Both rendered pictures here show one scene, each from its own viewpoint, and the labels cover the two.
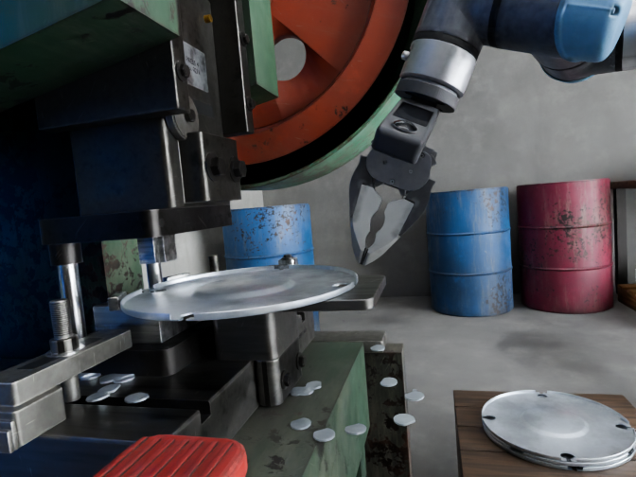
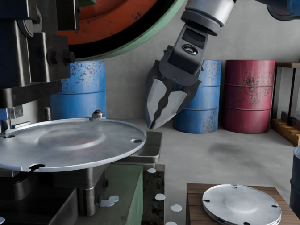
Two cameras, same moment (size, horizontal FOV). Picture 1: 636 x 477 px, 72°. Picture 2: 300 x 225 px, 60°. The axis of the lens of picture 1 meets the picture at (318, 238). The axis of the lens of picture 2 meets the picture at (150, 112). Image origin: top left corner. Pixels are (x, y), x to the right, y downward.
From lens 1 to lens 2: 0.08 m
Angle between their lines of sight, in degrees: 12
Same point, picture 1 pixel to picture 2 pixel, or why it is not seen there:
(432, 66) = (208, 6)
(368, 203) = (158, 91)
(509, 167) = (222, 48)
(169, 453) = not seen: outside the picture
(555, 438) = (240, 213)
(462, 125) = not seen: hidden behind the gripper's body
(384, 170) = (170, 71)
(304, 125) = (110, 22)
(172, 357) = (21, 188)
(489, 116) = not seen: hidden behind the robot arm
